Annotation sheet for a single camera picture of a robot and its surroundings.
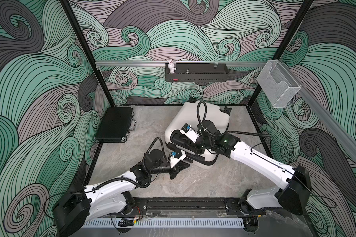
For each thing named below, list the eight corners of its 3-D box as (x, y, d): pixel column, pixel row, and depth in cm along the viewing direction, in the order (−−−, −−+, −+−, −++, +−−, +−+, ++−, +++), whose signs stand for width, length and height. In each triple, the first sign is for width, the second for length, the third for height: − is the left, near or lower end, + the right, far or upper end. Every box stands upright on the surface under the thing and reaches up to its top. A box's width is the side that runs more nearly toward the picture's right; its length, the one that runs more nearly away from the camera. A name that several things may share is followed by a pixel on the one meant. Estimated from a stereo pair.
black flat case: (98, 144, 100) (94, 139, 95) (110, 112, 119) (107, 107, 114) (131, 144, 100) (129, 139, 95) (138, 112, 119) (137, 107, 114)
